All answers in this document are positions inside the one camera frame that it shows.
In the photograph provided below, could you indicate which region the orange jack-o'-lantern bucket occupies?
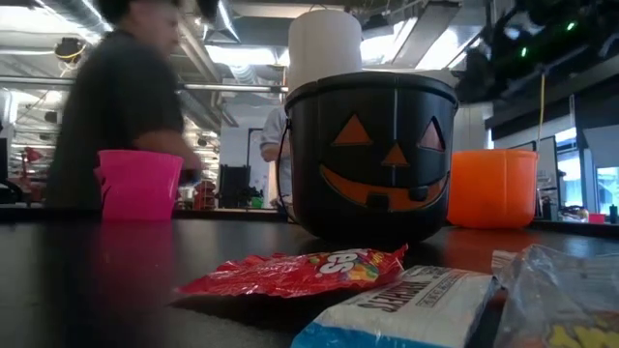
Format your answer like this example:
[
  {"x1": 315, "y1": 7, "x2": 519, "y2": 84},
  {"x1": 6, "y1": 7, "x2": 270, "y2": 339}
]
[{"x1": 447, "y1": 148, "x2": 540, "y2": 230}]

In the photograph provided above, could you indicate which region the clear wrapper yellow-lettered candy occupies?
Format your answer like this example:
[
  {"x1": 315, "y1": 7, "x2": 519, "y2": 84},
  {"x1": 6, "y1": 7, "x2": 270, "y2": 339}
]
[{"x1": 491, "y1": 244, "x2": 619, "y2": 348}]

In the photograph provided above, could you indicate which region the pale small desk object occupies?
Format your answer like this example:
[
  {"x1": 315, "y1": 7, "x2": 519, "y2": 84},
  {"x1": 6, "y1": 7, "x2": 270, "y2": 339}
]
[{"x1": 558, "y1": 206, "x2": 591, "y2": 223}]

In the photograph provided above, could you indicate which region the red Skittles packet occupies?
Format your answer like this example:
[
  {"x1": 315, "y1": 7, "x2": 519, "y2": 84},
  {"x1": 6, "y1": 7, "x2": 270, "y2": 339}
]
[{"x1": 175, "y1": 244, "x2": 410, "y2": 299}]

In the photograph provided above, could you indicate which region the red desk lamp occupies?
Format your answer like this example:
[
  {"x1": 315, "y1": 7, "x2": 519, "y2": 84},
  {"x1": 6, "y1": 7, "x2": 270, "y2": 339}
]
[{"x1": 21, "y1": 147, "x2": 44, "y2": 194}]

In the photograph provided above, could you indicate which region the white blue Hershey's bar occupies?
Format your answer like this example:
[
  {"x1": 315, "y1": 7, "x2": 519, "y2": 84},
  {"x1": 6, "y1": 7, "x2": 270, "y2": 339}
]
[{"x1": 291, "y1": 264, "x2": 500, "y2": 348}]

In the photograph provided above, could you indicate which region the black ceiling device yellow cable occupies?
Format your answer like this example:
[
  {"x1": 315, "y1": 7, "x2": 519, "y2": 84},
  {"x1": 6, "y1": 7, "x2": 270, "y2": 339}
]
[{"x1": 53, "y1": 37, "x2": 87, "y2": 64}]

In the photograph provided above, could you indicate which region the person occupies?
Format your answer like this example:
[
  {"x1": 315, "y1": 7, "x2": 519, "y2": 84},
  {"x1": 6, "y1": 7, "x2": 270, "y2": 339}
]
[
  {"x1": 44, "y1": 0, "x2": 220, "y2": 210},
  {"x1": 259, "y1": 105, "x2": 294, "y2": 207}
]

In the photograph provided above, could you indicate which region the yellow hanging cable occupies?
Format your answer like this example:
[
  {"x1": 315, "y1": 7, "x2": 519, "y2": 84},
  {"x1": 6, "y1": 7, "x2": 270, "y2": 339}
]
[{"x1": 536, "y1": 72, "x2": 547, "y2": 151}]

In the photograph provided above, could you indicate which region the red cart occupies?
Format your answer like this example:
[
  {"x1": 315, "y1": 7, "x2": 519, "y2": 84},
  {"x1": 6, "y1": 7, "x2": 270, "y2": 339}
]
[{"x1": 192, "y1": 181, "x2": 219, "y2": 210}]

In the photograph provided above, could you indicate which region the black cabinet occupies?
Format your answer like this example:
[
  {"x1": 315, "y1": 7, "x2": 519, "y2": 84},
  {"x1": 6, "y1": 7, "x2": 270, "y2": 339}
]
[{"x1": 219, "y1": 163, "x2": 252, "y2": 210}]

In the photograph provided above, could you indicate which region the black jack-o'-lantern bucket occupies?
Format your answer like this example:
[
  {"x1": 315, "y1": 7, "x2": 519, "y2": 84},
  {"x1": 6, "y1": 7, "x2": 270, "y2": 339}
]
[{"x1": 277, "y1": 71, "x2": 459, "y2": 245}]

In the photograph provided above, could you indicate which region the white shade table lamp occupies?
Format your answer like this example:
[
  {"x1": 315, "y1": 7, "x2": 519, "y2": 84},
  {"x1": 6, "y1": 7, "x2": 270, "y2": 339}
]
[{"x1": 287, "y1": 9, "x2": 364, "y2": 93}]

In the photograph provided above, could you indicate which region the black computer monitor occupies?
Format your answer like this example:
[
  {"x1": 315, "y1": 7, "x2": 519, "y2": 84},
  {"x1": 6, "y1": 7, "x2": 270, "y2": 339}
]
[{"x1": 0, "y1": 137, "x2": 10, "y2": 183}]

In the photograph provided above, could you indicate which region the pink plastic bucket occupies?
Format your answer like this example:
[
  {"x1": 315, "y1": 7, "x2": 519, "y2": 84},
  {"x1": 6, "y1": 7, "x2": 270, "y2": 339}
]
[{"x1": 96, "y1": 149, "x2": 185, "y2": 222}]

